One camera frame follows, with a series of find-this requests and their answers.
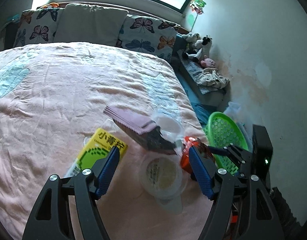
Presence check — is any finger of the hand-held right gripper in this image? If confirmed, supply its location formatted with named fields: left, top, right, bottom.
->
left=209, top=147, right=231, bottom=157
left=226, top=144, right=253, bottom=174

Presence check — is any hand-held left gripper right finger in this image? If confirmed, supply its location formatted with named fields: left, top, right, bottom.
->
left=188, top=146, right=285, bottom=240

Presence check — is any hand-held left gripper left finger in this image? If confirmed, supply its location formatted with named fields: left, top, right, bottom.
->
left=22, top=145, right=120, bottom=240

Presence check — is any red snack packet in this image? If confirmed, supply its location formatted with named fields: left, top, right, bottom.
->
left=180, top=136, right=216, bottom=174

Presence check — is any green plastic basket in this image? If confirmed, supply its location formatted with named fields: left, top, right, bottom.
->
left=205, top=112, right=249, bottom=175

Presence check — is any yellow drink carton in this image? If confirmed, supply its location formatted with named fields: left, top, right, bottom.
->
left=65, top=127, right=129, bottom=178

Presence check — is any clear plastic yogurt cup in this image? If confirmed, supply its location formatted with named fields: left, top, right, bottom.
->
left=139, top=154, right=189, bottom=214

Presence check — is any clear plastic bag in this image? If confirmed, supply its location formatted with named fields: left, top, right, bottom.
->
left=152, top=107, right=185, bottom=145

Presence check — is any person's right forearm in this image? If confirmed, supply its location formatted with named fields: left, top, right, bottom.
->
left=270, top=187, right=297, bottom=230

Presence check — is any clear plastic storage box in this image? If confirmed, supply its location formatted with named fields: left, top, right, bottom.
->
left=223, top=102, right=246, bottom=130

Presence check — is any crumpled patterned cloth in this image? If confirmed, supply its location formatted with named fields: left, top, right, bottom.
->
left=196, top=67, right=229, bottom=90

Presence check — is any pink plush toy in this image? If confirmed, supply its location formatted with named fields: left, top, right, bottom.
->
left=200, top=57, right=216, bottom=68

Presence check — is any pink blanket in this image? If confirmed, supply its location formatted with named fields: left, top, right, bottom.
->
left=0, top=42, right=214, bottom=240

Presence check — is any cow plush toy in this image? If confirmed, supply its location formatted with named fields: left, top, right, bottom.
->
left=185, top=35, right=212, bottom=61

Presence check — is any grey plush toy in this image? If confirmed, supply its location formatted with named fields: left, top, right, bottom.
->
left=182, top=32, right=200, bottom=43

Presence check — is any large butterfly print pillow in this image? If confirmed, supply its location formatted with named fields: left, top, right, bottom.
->
left=117, top=14, right=181, bottom=62

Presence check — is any grey pillow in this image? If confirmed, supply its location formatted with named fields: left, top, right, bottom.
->
left=54, top=3, right=129, bottom=47

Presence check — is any colourful pinwheel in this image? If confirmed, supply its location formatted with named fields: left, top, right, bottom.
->
left=186, top=0, right=207, bottom=30

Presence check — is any small butterfly print pillow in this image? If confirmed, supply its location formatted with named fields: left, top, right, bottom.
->
left=12, top=7, right=61, bottom=48

